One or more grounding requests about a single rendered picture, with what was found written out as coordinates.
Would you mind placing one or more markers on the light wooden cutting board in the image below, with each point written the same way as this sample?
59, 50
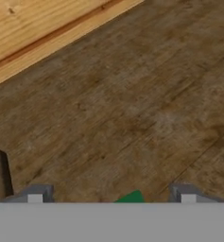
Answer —
31, 31

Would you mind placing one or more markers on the green sponge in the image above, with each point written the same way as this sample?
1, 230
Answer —
132, 198

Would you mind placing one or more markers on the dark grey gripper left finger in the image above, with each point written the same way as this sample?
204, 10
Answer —
37, 192

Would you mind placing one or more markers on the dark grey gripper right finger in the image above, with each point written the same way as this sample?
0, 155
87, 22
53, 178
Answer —
186, 193

